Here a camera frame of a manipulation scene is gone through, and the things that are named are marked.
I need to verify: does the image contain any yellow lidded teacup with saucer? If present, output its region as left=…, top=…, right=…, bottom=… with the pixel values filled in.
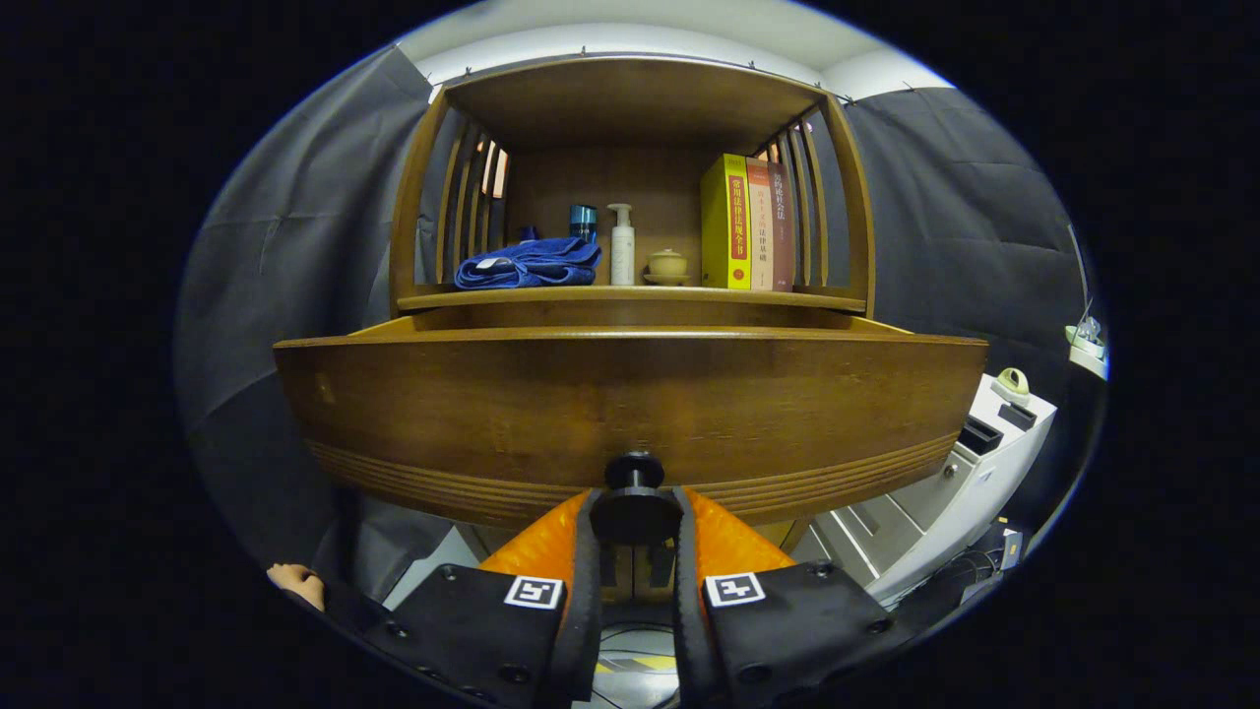
left=643, top=248, right=692, bottom=288

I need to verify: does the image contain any thick yellow book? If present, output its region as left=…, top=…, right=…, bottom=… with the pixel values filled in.
left=700, top=154, right=753, bottom=290

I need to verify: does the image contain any wooden countertop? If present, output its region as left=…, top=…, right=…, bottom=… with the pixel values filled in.
left=397, top=284, right=869, bottom=314

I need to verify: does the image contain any blue folded towel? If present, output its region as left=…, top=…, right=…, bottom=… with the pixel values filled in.
left=454, top=236, right=602, bottom=290

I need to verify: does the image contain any brown wooden drawer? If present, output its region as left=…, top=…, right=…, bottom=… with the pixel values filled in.
left=273, top=315, right=988, bottom=548

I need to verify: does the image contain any orange and white book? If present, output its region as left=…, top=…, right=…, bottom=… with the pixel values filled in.
left=745, top=158, right=776, bottom=291

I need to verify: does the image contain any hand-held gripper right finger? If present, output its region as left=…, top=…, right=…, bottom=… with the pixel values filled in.
left=671, top=485, right=921, bottom=708

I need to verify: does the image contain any brown book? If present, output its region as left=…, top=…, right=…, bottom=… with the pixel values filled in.
left=768, top=161, right=796, bottom=292

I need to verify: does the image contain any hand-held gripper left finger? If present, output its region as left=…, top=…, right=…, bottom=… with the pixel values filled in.
left=379, top=487, right=603, bottom=708

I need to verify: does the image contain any brown wooden cabinet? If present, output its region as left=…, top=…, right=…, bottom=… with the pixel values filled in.
left=389, top=56, right=877, bottom=604

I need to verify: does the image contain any black plastic holder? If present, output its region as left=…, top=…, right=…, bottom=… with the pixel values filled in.
left=957, top=416, right=1005, bottom=456

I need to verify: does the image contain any white pump bottle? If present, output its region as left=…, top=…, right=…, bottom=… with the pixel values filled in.
left=606, top=203, right=637, bottom=287

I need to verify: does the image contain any white side cabinet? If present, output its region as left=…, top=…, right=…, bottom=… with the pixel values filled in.
left=787, top=372, right=1058, bottom=607

